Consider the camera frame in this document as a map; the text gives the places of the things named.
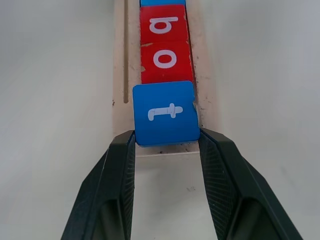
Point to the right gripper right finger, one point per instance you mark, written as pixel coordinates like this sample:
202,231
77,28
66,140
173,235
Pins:
235,187

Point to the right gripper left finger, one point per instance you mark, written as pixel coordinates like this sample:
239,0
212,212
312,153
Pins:
105,187

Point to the blue letter tile t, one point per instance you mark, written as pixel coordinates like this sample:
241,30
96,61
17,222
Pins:
165,130

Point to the red letter tile o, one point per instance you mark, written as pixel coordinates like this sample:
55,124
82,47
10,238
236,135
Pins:
150,70

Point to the red letter tile b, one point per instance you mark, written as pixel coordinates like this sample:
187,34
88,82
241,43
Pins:
150,17

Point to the wooden letter tray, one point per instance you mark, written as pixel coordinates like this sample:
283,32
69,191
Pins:
120,120

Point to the blue letter tile o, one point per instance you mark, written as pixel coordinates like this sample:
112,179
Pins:
162,2

